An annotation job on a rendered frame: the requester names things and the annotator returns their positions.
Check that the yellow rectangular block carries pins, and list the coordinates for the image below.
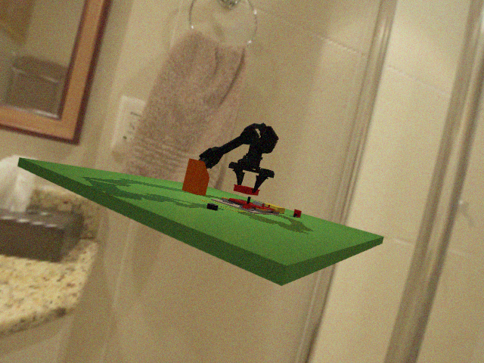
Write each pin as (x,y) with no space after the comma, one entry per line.
(278,208)

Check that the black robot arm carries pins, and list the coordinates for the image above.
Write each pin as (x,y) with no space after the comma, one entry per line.
(261,145)

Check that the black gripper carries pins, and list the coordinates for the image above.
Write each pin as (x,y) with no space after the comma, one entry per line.
(263,173)

